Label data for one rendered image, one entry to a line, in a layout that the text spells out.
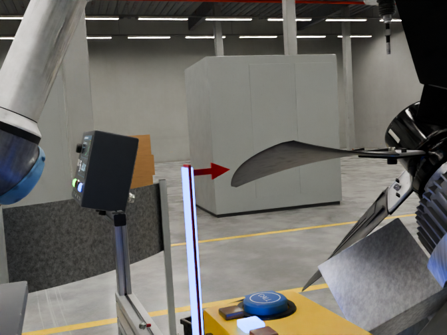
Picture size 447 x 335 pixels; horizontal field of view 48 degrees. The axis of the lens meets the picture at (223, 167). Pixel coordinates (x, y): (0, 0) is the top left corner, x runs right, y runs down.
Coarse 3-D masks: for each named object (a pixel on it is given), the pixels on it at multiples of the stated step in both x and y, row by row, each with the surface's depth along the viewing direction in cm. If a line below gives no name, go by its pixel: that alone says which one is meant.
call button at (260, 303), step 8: (248, 296) 46; (256, 296) 46; (264, 296) 45; (272, 296) 45; (280, 296) 45; (248, 304) 44; (256, 304) 44; (264, 304) 43; (272, 304) 43; (280, 304) 44; (248, 312) 44; (256, 312) 44; (264, 312) 43; (272, 312) 43; (280, 312) 44
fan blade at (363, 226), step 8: (384, 192) 93; (376, 200) 95; (384, 200) 90; (376, 208) 92; (384, 208) 88; (368, 216) 93; (376, 216) 89; (384, 216) 87; (360, 224) 94; (368, 224) 90; (376, 224) 87; (352, 232) 96; (360, 232) 91; (368, 232) 88; (344, 240) 97; (352, 240) 92; (336, 248) 99; (344, 248) 93; (320, 272) 94; (312, 280) 94; (304, 288) 93
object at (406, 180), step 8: (400, 176) 92; (408, 176) 88; (392, 184) 93; (400, 184) 90; (408, 184) 86; (392, 192) 91; (400, 192) 87; (408, 192) 84; (392, 200) 88; (400, 200) 85; (392, 208) 86
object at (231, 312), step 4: (220, 308) 44; (224, 308) 44; (228, 308) 44; (232, 308) 44; (236, 308) 44; (240, 308) 44; (220, 312) 44; (224, 312) 43; (228, 312) 43; (232, 312) 43; (236, 312) 43; (240, 312) 43; (224, 316) 43; (228, 316) 43; (232, 316) 43; (236, 316) 43; (240, 316) 43
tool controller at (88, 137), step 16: (80, 144) 139; (96, 144) 119; (112, 144) 120; (128, 144) 122; (96, 160) 119; (112, 160) 121; (128, 160) 122; (80, 176) 128; (96, 176) 119; (112, 176) 121; (128, 176) 122; (96, 192) 120; (112, 192) 121; (128, 192) 123; (96, 208) 120; (112, 208) 121
